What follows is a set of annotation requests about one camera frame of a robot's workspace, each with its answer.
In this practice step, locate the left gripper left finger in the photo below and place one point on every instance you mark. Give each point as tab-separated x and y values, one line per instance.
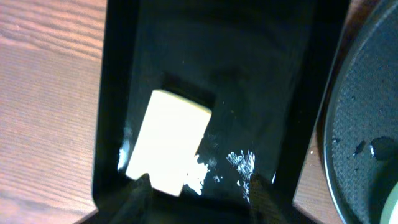
136	204

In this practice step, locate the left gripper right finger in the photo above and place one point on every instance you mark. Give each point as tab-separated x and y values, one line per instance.
264	206

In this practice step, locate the yellow green sponge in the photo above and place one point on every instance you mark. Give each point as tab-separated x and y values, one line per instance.
169	137

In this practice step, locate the mint plate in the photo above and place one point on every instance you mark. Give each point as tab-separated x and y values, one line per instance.
390	210

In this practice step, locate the round black tray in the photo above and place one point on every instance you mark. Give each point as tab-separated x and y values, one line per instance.
360	129

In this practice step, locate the black rectangular tray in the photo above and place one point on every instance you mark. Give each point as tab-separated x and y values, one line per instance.
261	67

